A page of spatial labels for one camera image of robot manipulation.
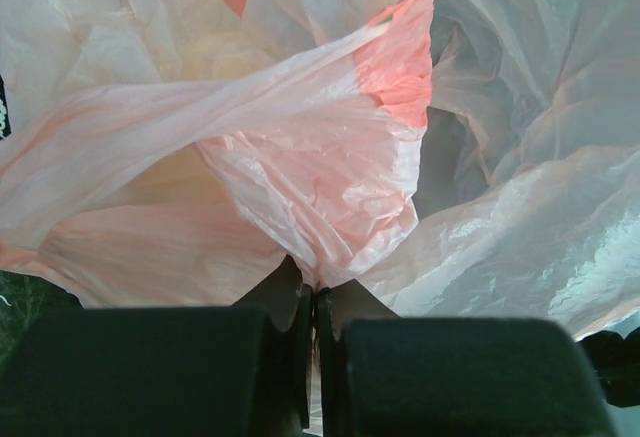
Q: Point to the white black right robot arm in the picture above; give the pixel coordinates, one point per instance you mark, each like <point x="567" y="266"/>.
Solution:
<point x="616" y="361"/>

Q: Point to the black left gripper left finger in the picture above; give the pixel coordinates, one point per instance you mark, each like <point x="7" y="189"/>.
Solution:
<point x="239" y="370"/>

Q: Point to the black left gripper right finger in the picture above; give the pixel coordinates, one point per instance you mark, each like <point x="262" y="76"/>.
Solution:
<point x="383" y="375"/>

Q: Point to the pink plastic bag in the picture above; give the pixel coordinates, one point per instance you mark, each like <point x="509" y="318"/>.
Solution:
<point x="457" y="157"/>

